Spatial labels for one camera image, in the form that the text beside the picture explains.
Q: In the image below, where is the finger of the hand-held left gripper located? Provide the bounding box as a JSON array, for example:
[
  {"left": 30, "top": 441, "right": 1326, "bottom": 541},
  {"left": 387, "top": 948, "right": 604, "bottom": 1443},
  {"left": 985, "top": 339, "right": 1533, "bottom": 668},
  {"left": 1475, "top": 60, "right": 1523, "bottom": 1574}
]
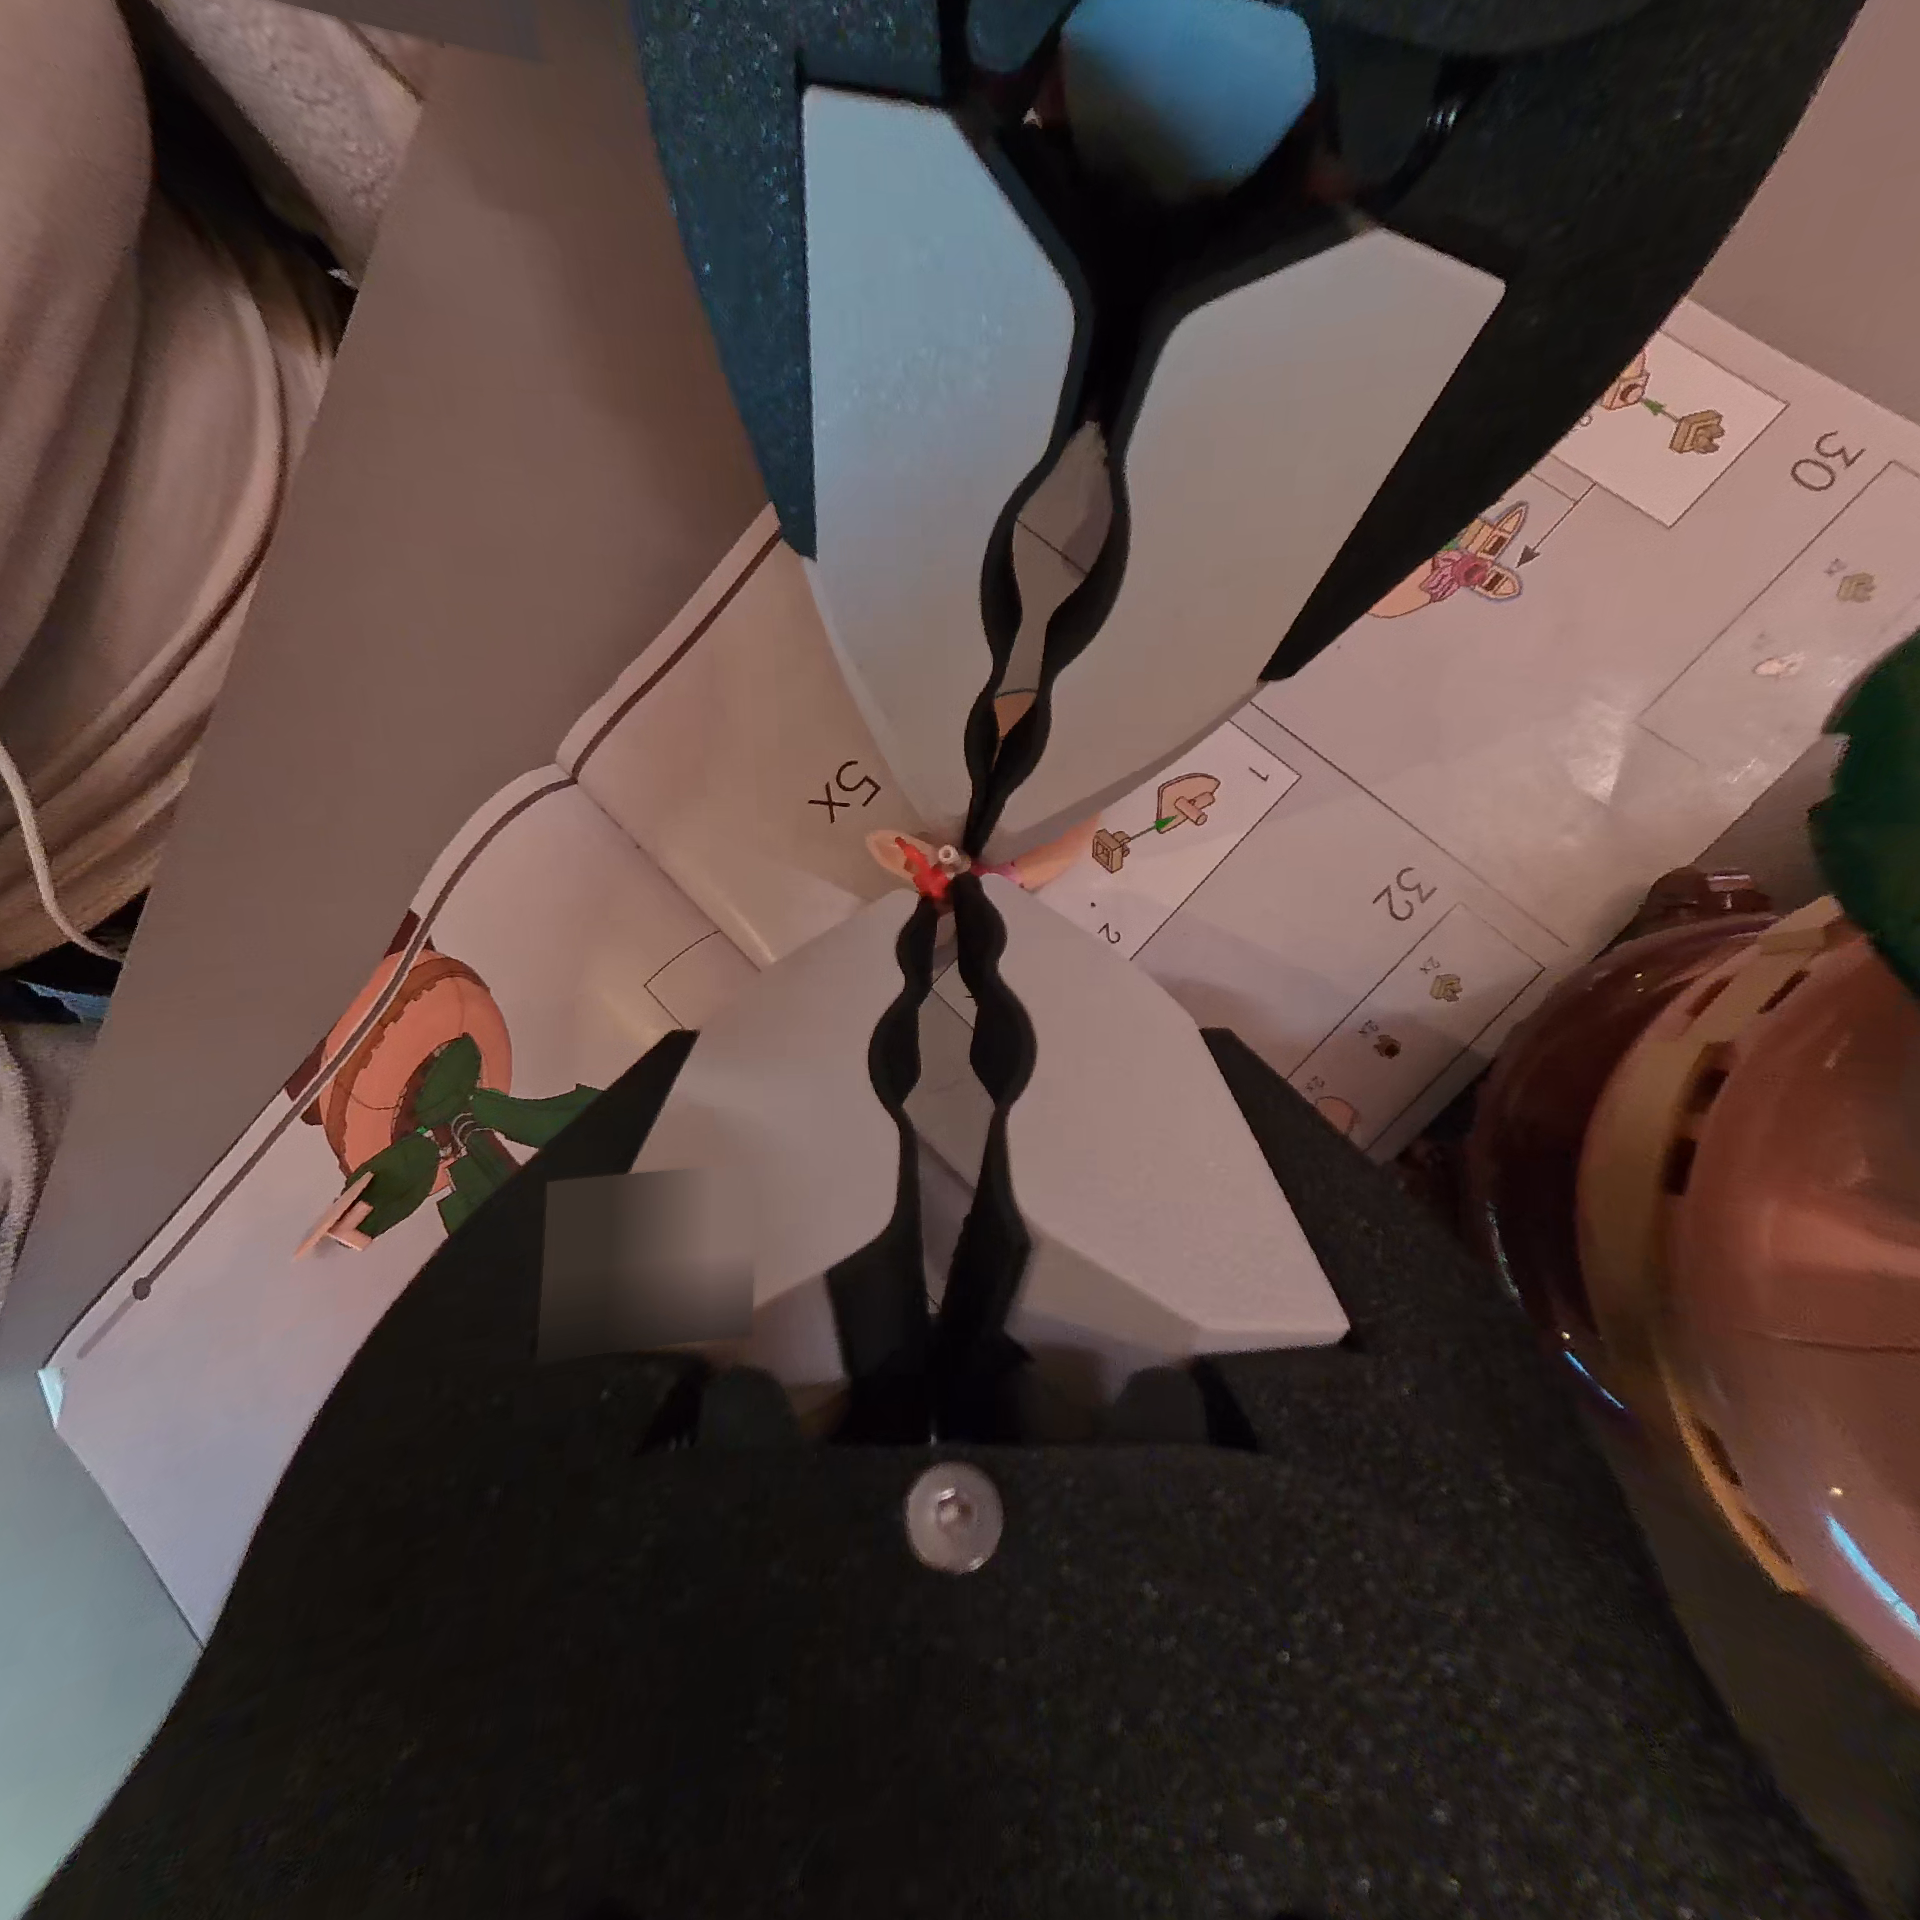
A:
[
  {"left": 804, "top": 82, "right": 1092, "bottom": 848},
  {"left": 984, "top": 0, "right": 1508, "bottom": 859}
]

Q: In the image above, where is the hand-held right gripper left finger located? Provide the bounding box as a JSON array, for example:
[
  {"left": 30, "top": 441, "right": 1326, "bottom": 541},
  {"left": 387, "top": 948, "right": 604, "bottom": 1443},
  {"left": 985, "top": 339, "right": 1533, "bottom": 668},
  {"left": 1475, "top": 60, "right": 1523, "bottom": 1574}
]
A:
[{"left": 656, "top": 887, "right": 940, "bottom": 1399}]

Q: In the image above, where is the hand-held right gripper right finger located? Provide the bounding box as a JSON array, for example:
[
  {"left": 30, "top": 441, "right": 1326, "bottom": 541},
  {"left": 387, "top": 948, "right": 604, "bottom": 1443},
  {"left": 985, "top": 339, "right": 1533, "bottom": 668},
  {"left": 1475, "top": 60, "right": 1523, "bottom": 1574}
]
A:
[{"left": 936, "top": 872, "right": 1353, "bottom": 1406}]

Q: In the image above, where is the small red peach brick piece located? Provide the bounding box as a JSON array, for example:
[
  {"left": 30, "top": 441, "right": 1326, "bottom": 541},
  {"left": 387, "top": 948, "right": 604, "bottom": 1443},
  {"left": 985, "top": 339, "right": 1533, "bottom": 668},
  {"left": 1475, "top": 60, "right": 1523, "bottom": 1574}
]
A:
[{"left": 870, "top": 827, "right": 1039, "bottom": 909}]

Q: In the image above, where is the grey desk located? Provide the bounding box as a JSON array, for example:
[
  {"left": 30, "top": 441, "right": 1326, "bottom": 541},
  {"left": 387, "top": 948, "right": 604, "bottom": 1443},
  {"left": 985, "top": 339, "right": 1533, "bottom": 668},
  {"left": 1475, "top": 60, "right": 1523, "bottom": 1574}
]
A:
[{"left": 0, "top": 0, "right": 1920, "bottom": 1920}]

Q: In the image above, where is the brick building instruction booklet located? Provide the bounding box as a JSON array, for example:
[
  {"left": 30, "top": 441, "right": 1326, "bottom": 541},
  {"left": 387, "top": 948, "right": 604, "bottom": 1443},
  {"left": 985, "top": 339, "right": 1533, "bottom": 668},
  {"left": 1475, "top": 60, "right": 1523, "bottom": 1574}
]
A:
[{"left": 36, "top": 302, "right": 1920, "bottom": 1644}]

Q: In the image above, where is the brown brick flower pot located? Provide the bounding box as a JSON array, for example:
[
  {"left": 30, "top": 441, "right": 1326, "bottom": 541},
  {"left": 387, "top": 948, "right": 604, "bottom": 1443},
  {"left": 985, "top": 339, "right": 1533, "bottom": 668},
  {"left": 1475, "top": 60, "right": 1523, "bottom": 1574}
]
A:
[{"left": 1464, "top": 869, "right": 1920, "bottom": 1920}]

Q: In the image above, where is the pale fleece garment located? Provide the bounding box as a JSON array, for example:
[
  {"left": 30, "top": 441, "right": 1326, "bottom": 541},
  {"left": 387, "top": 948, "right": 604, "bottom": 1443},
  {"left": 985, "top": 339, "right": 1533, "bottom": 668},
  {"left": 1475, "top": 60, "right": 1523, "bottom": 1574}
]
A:
[{"left": 149, "top": 0, "right": 427, "bottom": 289}]

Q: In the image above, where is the green brick plant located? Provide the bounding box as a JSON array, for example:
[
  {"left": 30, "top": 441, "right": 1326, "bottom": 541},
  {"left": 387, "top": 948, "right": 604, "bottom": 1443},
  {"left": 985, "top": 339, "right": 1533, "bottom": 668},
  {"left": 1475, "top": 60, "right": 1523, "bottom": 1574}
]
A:
[{"left": 1806, "top": 631, "right": 1920, "bottom": 997}]

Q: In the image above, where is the thin white cable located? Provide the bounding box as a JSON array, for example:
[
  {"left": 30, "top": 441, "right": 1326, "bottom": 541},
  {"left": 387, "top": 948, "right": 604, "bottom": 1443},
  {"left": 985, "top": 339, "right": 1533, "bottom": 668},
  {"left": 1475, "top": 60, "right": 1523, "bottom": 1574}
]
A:
[{"left": 0, "top": 740, "right": 131, "bottom": 962}]

